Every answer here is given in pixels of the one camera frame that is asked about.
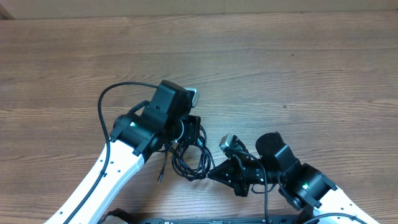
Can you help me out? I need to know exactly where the black USB-C cable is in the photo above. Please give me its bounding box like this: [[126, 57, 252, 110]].
[[157, 136, 206, 185]]

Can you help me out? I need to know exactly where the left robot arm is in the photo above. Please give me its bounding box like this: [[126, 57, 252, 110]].
[[48, 80, 205, 223]]

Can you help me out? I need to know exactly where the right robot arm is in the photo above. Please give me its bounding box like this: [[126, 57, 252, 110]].
[[207, 132, 376, 223]]

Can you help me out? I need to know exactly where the cardboard back panel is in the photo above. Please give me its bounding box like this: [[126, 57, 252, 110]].
[[1, 0, 397, 19]]

